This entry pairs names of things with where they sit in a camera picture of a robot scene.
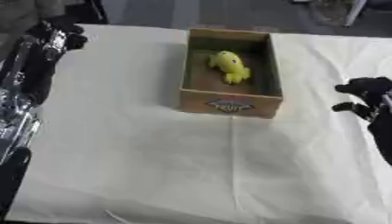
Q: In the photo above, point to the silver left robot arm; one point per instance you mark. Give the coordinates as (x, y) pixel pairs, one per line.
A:
(20, 96)

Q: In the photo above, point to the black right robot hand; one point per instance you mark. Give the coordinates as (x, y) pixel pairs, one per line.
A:
(375, 99)

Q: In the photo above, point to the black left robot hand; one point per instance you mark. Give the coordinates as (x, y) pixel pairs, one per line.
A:
(64, 30)

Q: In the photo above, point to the tan cardboard box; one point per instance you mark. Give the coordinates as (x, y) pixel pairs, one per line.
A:
(230, 74)

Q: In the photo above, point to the white chair leg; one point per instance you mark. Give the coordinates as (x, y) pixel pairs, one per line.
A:
(354, 13)

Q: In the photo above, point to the yellow soft toy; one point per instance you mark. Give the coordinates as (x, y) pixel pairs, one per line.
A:
(229, 66)

